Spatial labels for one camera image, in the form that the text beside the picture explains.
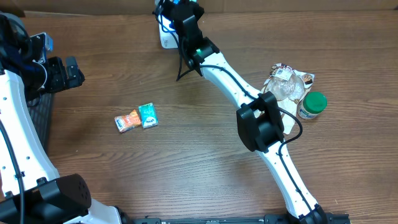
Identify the grey plastic mesh basket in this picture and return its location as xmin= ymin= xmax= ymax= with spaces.
xmin=1 ymin=12 xmax=54 ymax=153

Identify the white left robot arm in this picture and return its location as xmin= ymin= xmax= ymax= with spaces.
xmin=1 ymin=13 xmax=130 ymax=223

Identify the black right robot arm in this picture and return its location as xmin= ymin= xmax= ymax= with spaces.
xmin=153 ymin=0 xmax=329 ymax=223

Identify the small teal white packet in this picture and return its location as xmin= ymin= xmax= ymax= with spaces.
xmin=138 ymin=103 xmax=159 ymax=129

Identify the teal snack packet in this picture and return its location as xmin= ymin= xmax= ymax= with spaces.
xmin=171 ymin=0 xmax=197 ymax=4

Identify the beige brown snack bag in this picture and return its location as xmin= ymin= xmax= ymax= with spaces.
xmin=261 ymin=63 xmax=315 ymax=116

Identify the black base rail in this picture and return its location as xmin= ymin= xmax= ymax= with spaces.
xmin=131 ymin=213 xmax=351 ymax=224

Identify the green lid jar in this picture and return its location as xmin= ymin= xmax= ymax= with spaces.
xmin=298 ymin=92 xmax=328 ymax=119

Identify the orange snack packet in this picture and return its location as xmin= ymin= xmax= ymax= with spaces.
xmin=114 ymin=110 xmax=142 ymax=133

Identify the white barcode scanner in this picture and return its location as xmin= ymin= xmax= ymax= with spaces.
xmin=158 ymin=15 xmax=178 ymax=49

